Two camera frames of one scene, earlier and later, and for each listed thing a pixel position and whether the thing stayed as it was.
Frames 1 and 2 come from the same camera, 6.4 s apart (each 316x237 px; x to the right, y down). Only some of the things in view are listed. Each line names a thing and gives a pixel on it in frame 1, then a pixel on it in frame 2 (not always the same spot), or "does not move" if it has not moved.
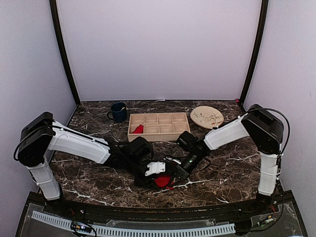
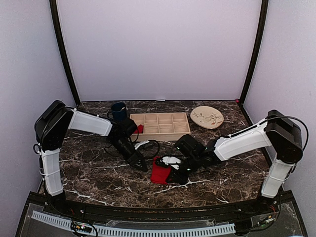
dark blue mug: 119,111 does not move
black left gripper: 146,182 → 136,157
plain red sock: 139,130 does not move
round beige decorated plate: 206,117 does not move
